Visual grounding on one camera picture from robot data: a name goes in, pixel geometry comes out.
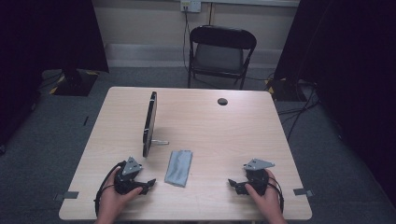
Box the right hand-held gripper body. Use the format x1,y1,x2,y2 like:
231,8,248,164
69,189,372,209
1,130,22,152
243,158,276,197

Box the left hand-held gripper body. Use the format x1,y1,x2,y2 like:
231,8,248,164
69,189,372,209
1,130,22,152
113,156,148,196

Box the grey cloth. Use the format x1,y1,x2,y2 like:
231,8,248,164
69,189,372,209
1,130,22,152
163,149,193,189

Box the person's right hand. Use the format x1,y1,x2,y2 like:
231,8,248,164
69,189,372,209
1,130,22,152
244,169,283,219

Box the person's left hand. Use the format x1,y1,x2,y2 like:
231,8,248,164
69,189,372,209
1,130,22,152
97,166,145,217

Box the grey tape strip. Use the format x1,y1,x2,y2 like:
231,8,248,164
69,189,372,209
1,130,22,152
53,190,80,202
292,188,315,198

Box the black stand base yellow tape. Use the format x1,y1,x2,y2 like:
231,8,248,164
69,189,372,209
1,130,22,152
48,68,100,97
264,77,310,103

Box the black folding chair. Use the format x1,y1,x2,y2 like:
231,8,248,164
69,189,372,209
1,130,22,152
187,24,258,91

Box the black curtain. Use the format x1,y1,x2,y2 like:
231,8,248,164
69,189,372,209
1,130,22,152
0,0,109,147
273,0,396,208

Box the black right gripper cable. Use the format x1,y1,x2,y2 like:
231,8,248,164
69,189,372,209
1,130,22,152
267,176,285,215

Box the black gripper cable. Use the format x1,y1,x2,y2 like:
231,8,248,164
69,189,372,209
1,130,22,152
93,161,127,217
267,176,285,215

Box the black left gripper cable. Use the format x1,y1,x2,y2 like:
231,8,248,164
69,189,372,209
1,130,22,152
93,161,127,217

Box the black floor cables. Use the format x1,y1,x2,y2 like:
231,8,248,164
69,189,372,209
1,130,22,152
276,81,322,143

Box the black wall socket cable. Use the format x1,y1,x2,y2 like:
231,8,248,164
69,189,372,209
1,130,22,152
182,5,191,74

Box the thin black wall cable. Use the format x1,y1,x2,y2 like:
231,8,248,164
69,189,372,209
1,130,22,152
207,2,215,26

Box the white wall socket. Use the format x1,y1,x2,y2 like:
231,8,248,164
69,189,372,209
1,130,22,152
179,0,203,14

